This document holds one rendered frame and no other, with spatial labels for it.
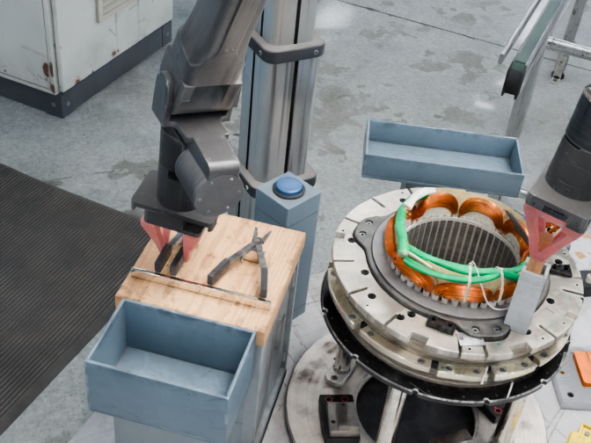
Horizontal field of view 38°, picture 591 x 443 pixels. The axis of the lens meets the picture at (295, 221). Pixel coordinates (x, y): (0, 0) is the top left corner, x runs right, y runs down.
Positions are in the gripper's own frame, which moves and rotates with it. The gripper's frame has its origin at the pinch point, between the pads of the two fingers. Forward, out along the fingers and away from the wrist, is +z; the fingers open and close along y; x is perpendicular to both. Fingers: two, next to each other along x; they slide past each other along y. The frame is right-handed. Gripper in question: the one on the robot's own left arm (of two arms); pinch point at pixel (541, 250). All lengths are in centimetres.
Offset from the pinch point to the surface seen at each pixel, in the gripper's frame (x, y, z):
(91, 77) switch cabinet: 190, 148, 122
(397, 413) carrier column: 7.0, -6.3, 28.1
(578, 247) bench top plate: -2, 65, 41
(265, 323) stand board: 24.1, -14.4, 17.0
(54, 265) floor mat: 131, 64, 128
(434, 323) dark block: 6.9, -6.2, 11.4
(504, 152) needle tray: 15, 45, 17
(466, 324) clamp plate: 3.7, -3.9, 11.4
